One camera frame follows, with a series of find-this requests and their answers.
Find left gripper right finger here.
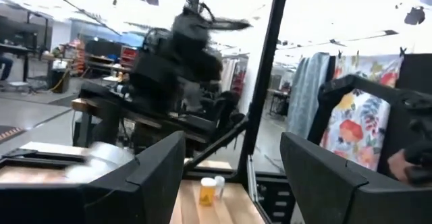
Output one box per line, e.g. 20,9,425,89
279,132,432,224

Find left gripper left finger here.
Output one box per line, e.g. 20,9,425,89
0,131,187,224

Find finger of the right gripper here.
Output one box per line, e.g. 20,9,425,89
209,18,252,31

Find orange bottle with white cap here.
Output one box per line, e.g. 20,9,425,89
198,177,217,207

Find red storage bins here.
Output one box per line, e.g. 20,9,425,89
119,45,139,68

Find colourful floral hanging cloth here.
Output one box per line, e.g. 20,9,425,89
319,54,405,171

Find blue-grey hanging cloth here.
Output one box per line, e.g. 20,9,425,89
286,51,331,139

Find black waste bin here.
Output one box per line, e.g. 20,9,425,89
49,67,71,94

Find black orange-striped hazard mat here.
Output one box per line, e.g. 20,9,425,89
0,125,22,143

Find black ceiling spotlight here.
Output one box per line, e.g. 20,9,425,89
404,6,426,26

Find person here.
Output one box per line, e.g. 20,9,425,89
0,52,14,82

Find black metal rig frame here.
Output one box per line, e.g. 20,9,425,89
0,0,432,224

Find black frame table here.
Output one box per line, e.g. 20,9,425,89
70,80,249,157

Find black wall panel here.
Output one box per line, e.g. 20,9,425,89
396,53,432,95

